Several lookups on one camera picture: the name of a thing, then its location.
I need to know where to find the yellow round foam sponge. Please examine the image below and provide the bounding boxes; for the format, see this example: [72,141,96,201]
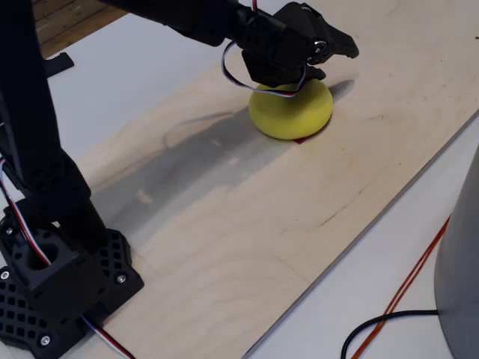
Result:
[248,77,335,141]

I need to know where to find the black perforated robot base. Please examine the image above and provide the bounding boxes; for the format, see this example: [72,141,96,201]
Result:
[0,207,145,359]

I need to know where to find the light plywood board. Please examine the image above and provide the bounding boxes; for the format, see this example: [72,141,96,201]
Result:
[70,0,479,359]

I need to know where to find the black clamp stand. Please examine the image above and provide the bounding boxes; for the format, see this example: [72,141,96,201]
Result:
[44,52,75,79]

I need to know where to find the grey round lamp shade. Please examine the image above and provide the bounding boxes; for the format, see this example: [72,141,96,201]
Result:
[433,144,479,359]

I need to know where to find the gripper servo cable loop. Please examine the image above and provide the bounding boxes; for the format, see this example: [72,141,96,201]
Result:
[221,40,310,99]

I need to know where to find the orange twisted wire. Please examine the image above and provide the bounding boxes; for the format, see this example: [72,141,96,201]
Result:
[350,215,452,359]

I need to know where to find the thin black cable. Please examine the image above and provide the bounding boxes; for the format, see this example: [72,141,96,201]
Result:
[340,309,439,359]

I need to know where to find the shoulder servo cable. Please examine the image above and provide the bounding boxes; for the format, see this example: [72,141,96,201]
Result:
[0,156,52,267]

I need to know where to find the base servo cable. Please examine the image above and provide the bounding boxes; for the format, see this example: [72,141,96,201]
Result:
[80,316,135,359]

